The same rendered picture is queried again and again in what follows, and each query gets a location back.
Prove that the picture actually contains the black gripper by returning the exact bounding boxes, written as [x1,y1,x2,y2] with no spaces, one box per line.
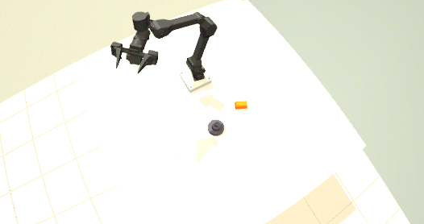
[110,35,159,74]

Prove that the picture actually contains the orange knob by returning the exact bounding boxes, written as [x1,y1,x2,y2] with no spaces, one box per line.
[235,101,247,110]

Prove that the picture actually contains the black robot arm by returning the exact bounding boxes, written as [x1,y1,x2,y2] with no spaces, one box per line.
[126,11,218,81]

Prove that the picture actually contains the grey stepped shaft on round pedestal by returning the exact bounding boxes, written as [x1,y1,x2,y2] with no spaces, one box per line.
[208,119,224,136]

